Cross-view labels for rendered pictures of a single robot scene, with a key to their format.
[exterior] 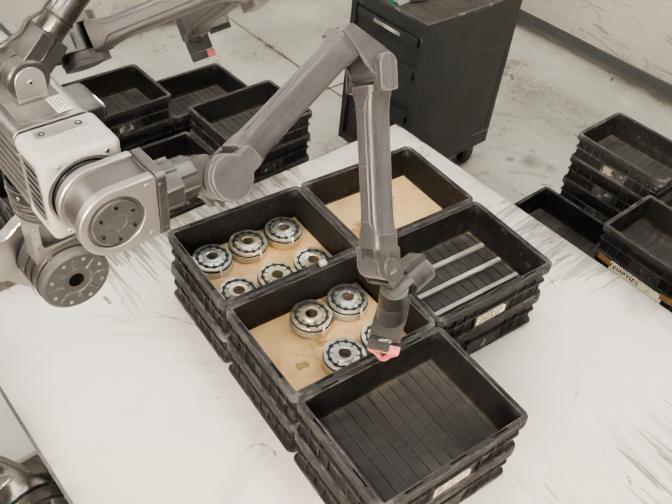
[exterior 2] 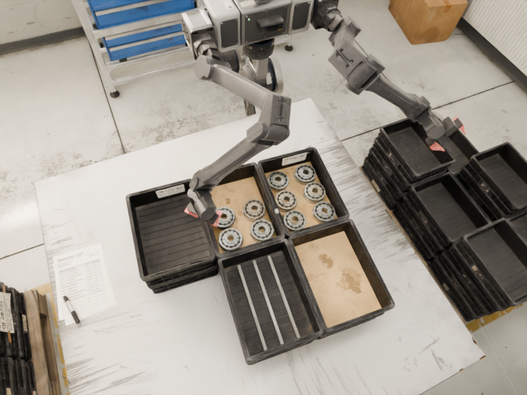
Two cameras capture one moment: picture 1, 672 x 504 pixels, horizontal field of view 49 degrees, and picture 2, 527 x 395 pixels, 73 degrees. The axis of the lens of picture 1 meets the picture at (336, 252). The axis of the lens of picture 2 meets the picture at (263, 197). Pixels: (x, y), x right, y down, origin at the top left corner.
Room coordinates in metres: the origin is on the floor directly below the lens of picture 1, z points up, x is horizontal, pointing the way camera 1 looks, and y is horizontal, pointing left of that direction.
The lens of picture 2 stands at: (1.46, -0.67, 2.30)
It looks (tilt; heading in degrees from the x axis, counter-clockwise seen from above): 61 degrees down; 106
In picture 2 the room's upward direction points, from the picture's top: 5 degrees clockwise
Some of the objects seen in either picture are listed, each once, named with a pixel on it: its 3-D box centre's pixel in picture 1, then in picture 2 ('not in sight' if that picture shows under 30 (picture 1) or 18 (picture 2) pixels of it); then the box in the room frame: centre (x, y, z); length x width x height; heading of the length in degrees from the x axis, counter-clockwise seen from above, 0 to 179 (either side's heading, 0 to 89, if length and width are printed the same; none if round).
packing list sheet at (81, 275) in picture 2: not in sight; (81, 280); (0.62, -0.50, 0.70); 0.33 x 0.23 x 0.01; 135
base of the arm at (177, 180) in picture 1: (168, 183); (206, 48); (0.93, 0.28, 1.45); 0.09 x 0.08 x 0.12; 45
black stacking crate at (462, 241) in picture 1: (454, 273); (267, 298); (1.42, -0.31, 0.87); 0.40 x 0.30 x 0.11; 130
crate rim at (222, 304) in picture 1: (263, 243); (301, 189); (1.39, 0.18, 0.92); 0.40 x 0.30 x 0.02; 130
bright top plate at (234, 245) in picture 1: (247, 242); (314, 191); (1.45, 0.24, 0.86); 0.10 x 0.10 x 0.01
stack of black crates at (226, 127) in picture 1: (250, 155); (484, 272); (2.50, 0.40, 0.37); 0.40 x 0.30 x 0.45; 135
